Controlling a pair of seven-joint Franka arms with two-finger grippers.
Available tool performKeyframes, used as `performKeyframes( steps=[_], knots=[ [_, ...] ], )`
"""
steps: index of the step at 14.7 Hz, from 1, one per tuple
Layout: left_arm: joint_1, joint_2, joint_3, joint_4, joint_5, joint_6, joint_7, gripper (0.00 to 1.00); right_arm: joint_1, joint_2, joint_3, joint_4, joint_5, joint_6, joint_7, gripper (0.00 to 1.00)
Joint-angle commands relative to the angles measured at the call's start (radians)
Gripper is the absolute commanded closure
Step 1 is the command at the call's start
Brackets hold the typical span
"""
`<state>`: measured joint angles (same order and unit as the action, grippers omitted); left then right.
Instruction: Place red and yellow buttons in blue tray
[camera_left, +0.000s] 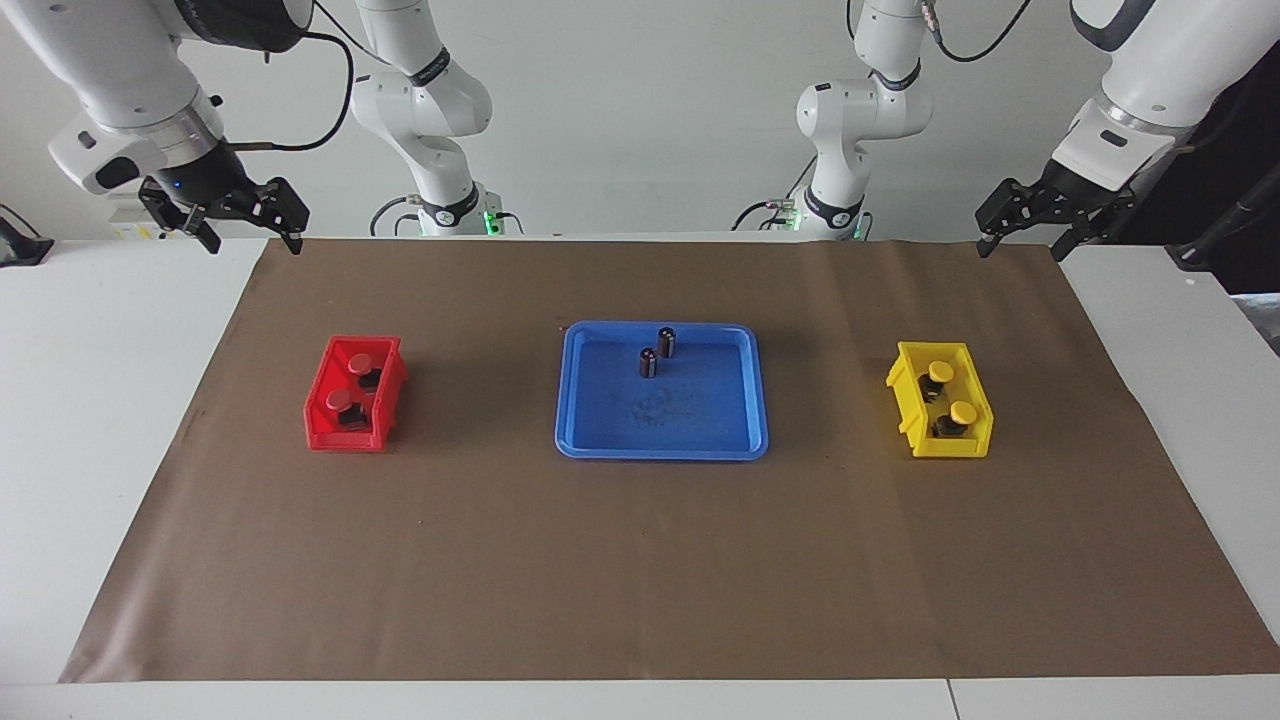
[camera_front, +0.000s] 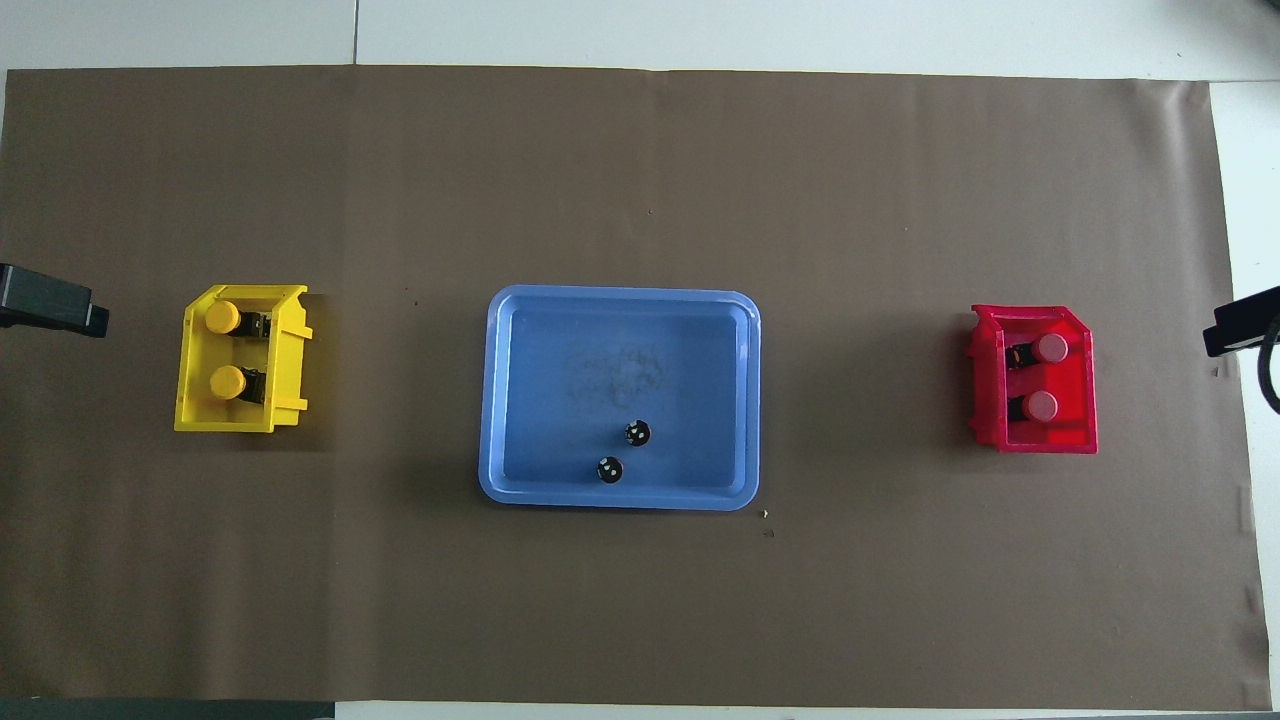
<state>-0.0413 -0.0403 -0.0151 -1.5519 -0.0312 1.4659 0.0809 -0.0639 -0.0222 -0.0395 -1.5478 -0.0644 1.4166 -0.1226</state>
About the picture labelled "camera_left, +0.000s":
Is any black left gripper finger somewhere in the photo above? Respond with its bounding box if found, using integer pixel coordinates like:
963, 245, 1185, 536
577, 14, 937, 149
977, 180, 1046, 259
1050, 190, 1136, 261

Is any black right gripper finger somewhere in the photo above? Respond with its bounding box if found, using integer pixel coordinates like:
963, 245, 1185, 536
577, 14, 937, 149
140, 178, 221, 253
225, 178, 309, 254

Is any blue plastic tray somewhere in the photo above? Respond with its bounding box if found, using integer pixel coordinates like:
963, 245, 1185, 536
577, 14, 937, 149
555, 320, 770, 461

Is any black clamp device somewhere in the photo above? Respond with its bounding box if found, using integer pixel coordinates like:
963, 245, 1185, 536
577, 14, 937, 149
0, 205, 54, 268

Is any black backdrop panel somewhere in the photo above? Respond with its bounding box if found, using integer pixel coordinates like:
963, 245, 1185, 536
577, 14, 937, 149
1150, 40, 1280, 251

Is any red plastic bin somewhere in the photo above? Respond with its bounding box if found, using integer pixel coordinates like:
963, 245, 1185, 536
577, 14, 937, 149
303, 335, 409, 453

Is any yellow plastic bin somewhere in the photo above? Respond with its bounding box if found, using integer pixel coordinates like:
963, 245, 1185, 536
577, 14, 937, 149
885, 341, 995, 459

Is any brown paper mat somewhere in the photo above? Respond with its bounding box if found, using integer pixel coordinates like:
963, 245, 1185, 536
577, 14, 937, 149
58, 237, 1280, 684

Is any white wall socket box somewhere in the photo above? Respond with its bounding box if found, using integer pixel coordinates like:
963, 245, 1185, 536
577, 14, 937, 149
108, 203, 169, 241

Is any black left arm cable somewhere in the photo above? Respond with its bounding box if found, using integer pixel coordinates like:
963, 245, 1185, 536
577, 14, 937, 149
920, 0, 1033, 63

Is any black base cable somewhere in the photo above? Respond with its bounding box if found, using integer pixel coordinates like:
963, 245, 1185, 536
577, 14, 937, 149
730, 155, 816, 231

